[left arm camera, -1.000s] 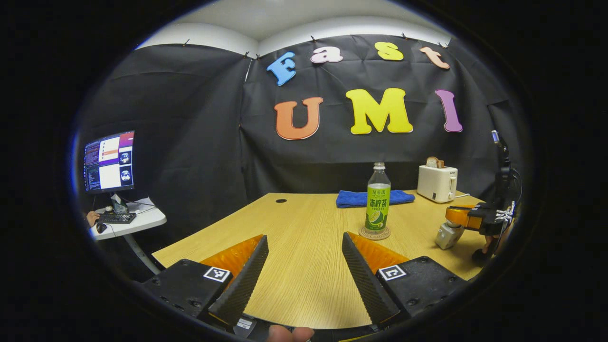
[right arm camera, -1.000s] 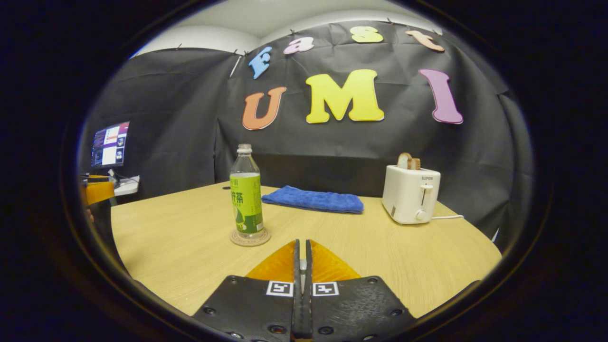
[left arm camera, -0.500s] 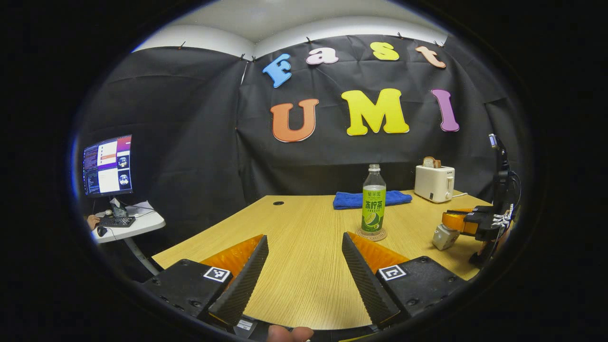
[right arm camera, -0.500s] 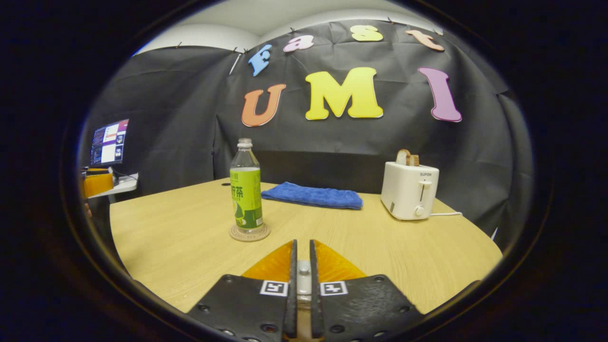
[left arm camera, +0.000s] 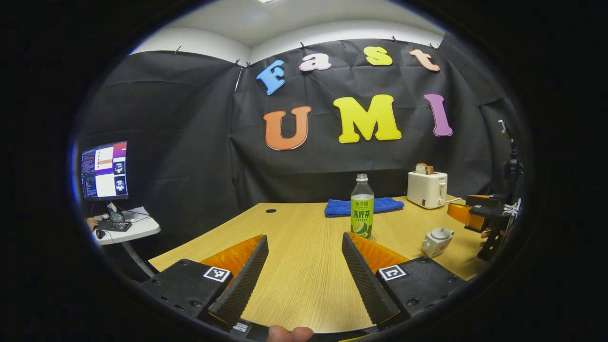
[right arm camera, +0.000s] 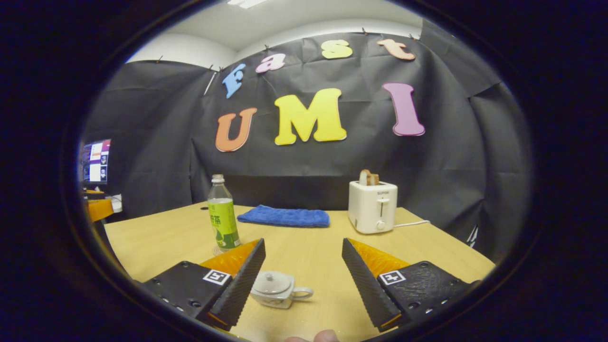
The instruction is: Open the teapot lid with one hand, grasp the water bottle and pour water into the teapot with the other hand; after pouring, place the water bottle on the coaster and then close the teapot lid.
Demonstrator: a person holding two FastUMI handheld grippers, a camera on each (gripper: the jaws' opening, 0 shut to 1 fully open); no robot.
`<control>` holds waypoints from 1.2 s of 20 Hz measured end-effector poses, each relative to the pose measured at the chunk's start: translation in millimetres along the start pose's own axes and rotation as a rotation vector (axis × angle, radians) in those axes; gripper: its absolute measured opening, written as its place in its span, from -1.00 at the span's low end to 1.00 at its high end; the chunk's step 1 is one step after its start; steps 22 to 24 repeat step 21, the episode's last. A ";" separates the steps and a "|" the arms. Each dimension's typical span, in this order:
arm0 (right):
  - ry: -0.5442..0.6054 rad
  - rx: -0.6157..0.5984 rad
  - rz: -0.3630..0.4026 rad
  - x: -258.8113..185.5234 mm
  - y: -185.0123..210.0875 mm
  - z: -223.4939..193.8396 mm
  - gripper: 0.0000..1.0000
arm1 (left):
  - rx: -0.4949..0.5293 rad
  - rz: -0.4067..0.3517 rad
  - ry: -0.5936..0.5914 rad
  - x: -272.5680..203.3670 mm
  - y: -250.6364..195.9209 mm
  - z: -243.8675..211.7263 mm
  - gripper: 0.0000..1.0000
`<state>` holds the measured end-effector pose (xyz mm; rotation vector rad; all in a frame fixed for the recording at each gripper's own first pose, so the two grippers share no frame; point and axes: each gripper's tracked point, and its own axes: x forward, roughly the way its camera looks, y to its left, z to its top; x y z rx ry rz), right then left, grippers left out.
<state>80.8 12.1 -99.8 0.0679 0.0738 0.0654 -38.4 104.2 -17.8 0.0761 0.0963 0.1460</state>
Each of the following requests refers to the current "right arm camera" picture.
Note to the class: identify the toast slice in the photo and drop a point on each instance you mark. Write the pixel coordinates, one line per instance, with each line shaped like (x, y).
(368, 178)

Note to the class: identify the checkered board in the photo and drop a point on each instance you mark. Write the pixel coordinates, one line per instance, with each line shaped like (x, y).
(473, 237)

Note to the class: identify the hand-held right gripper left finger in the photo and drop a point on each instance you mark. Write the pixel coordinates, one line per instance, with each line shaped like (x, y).
(237, 289)

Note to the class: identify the white side desk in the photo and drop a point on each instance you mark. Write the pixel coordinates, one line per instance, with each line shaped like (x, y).
(115, 203)

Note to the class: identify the white ceramic teacup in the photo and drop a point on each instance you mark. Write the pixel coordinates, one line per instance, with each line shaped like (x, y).
(275, 300)

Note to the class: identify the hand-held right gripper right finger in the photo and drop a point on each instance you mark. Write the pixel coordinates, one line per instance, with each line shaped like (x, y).
(368, 287)

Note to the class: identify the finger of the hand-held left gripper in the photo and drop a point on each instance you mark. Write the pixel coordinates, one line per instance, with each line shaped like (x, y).
(99, 210)

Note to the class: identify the blue folded towel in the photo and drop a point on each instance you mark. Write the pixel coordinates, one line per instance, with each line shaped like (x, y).
(285, 217)

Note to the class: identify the white toaster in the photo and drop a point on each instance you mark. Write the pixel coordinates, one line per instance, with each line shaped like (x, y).
(373, 209)

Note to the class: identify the computer monitor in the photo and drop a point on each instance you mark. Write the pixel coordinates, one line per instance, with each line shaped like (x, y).
(97, 161)

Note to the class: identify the green label water bottle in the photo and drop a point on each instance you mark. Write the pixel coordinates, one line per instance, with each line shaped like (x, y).
(223, 223)

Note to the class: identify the ceiling light panel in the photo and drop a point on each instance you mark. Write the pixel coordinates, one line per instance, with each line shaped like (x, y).
(247, 3)

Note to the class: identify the white teacup lid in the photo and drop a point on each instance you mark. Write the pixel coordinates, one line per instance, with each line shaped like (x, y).
(274, 282)

